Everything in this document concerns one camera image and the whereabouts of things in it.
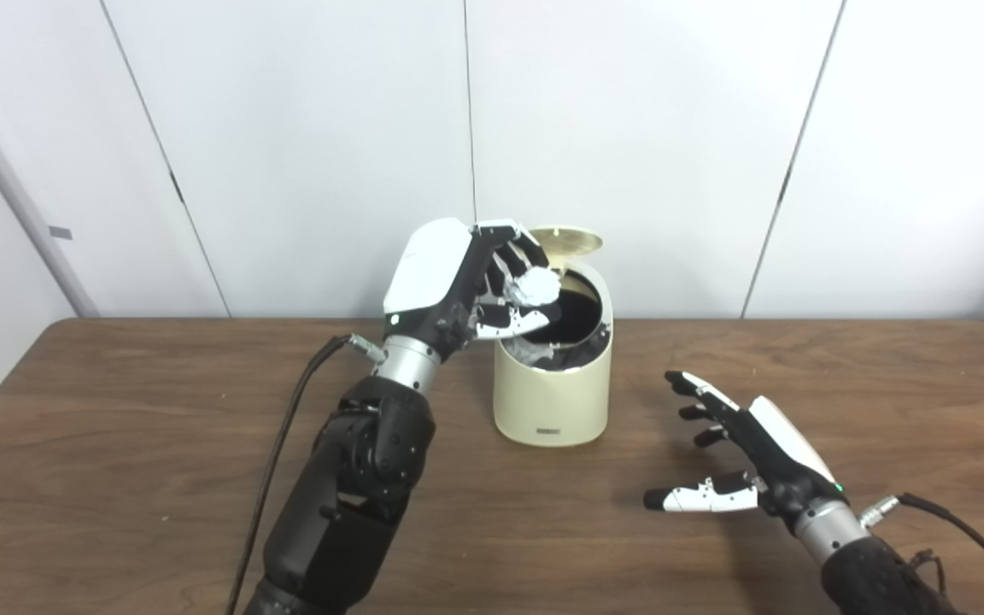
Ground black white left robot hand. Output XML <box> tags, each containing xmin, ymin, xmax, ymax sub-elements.
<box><xmin>383</xmin><ymin>218</ymin><xmax>563</xmax><ymax>360</ymax></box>

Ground black bin liner bag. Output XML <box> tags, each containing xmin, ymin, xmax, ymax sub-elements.
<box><xmin>501</xmin><ymin>269</ymin><xmax>612</xmax><ymax>371</ymax></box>

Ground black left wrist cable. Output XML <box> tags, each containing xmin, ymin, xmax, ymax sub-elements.
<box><xmin>225</xmin><ymin>333</ymin><xmax>388</xmax><ymax>615</ymax></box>

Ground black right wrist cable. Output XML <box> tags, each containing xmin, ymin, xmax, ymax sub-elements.
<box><xmin>859</xmin><ymin>493</ymin><xmax>984</xmax><ymax>612</ymax></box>

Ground cream-colored bin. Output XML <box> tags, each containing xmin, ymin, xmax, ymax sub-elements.
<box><xmin>493</xmin><ymin>256</ymin><xmax>613</xmax><ymax>448</ymax></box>

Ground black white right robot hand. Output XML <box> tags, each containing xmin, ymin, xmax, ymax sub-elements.
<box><xmin>643</xmin><ymin>370</ymin><xmax>847</xmax><ymax>524</ymax></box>

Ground grey wall post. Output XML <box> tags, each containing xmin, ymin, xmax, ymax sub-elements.
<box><xmin>0</xmin><ymin>64</ymin><xmax>100</xmax><ymax>319</ymax></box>

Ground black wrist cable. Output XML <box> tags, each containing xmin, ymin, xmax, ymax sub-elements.
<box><xmin>225</xmin><ymin>333</ymin><xmax>388</xmax><ymax>615</ymax></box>
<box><xmin>859</xmin><ymin>493</ymin><xmax>984</xmax><ymax>612</ymax></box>

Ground white paper ball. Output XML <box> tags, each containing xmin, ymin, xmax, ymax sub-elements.
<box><xmin>509</xmin><ymin>266</ymin><xmax>563</xmax><ymax>307</ymax></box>

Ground cream round bin lid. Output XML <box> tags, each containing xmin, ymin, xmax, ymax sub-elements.
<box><xmin>529</xmin><ymin>225</ymin><xmax>604</xmax><ymax>257</ymax></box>

